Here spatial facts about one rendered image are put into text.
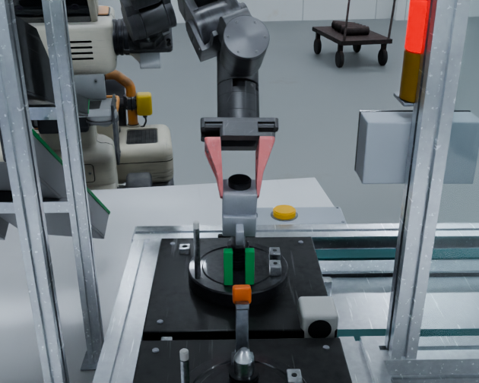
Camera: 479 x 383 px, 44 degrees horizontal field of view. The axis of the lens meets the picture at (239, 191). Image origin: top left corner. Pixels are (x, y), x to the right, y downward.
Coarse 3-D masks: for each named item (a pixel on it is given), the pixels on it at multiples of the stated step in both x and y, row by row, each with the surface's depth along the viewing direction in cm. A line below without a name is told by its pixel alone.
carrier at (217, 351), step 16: (144, 352) 70; (160, 352) 70; (176, 352) 70; (192, 352) 70; (208, 352) 70; (224, 352) 70; (240, 352) 58; (256, 352) 70; (272, 352) 70; (288, 352) 70; (304, 352) 70; (320, 352) 70; (336, 352) 70; (144, 368) 67; (160, 368) 67; (176, 368) 67; (192, 368) 67; (208, 368) 64; (224, 368) 64; (240, 368) 58; (256, 368) 59; (272, 368) 65; (288, 368) 64; (304, 368) 67; (320, 368) 67; (336, 368) 67
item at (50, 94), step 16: (16, 16) 61; (32, 32) 65; (32, 48) 65; (32, 64) 65; (48, 64) 69; (32, 80) 65; (48, 80) 69; (32, 96) 66; (48, 96) 69; (80, 96) 78; (80, 112) 78
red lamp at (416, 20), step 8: (416, 0) 57; (424, 0) 57; (416, 8) 57; (424, 8) 57; (408, 16) 59; (416, 16) 58; (424, 16) 57; (408, 24) 59; (416, 24) 58; (408, 32) 59; (416, 32) 58; (408, 40) 59; (416, 40) 58; (408, 48) 59; (416, 48) 58
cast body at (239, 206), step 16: (240, 176) 79; (224, 192) 77; (240, 192) 77; (256, 192) 77; (224, 208) 77; (240, 208) 77; (256, 208) 78; (224, 224) 78; (240, 224) 78; (240, 240) 76
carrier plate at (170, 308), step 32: (160, 256) 90; (192, 256) 90; (288, 256) 90; (160, 288) 82; (288, 288) 82; (320, 288) 82; (160, 320) 75; (192, 320) 75; (224, 320) 75; (256, 320) 75; (288, 320) 75
